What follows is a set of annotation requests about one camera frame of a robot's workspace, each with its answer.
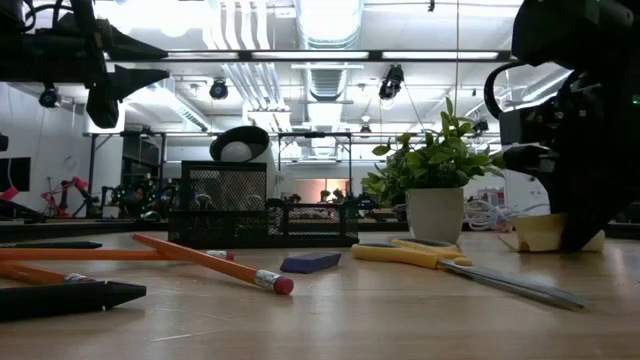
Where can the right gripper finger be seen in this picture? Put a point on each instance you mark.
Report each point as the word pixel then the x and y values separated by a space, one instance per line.
pixel 585 225

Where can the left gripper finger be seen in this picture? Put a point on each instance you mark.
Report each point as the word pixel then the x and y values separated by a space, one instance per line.
pixel 125 50
pixel 130 80

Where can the yellow sticky note pad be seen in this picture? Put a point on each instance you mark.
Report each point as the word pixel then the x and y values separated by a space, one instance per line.
pixel 540 232

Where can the black binder clip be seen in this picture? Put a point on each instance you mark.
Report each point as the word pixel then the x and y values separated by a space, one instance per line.
pixel 202 201
pixel 255 201

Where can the black mesh desk organizer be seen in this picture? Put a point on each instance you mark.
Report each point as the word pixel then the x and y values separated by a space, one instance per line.
pixel 225 220

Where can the orange pencil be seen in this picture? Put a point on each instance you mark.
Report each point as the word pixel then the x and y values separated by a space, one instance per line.
pixel 215 262
pixel 100 254
pixel 35 274

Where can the black pen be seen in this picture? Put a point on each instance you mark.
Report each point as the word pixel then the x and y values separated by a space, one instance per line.
pixel 60 299
pixel 50 245

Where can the blue eraser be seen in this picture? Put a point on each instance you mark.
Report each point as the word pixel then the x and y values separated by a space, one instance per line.
pixel 310 261

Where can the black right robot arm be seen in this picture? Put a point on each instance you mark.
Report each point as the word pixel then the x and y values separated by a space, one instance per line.
pixel 575 30

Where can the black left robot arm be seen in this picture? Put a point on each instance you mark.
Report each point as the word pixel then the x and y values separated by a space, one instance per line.
pixel 20 55

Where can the pink red robot arm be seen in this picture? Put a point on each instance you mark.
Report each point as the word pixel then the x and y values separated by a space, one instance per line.
pixel 65 192

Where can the black ceiling spotlight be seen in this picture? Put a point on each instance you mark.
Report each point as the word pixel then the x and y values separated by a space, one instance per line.
pixel 218 90
pixel 49 97
pixel 391 82

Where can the white pillar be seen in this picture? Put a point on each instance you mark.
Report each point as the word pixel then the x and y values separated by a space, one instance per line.
pixel 525 195

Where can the black metal rack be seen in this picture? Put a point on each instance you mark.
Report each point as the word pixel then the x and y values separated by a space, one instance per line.
pixel 92 170

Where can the black overhead beam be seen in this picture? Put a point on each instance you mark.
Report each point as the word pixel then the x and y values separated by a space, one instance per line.
pixel 240 55

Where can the black robots green lights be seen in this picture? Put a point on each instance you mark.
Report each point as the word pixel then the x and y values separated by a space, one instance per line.
pixel 132 197

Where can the white desk lamp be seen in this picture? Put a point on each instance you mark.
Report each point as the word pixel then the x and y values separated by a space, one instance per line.
pixel 240 142

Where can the potted green plant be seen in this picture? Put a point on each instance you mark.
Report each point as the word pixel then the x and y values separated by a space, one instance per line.
pixel 435 210

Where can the black wall monitor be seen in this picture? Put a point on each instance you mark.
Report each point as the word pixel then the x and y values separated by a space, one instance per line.
pixel 14 174

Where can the black aluminium table frame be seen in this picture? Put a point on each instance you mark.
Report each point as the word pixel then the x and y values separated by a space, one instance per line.
pixel 75 229

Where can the black shelf frame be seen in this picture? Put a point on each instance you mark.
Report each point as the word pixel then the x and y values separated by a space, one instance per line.
pixel 315 134

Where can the silver ventilation duct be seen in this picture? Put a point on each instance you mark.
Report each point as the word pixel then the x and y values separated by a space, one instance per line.
pixel 327 30

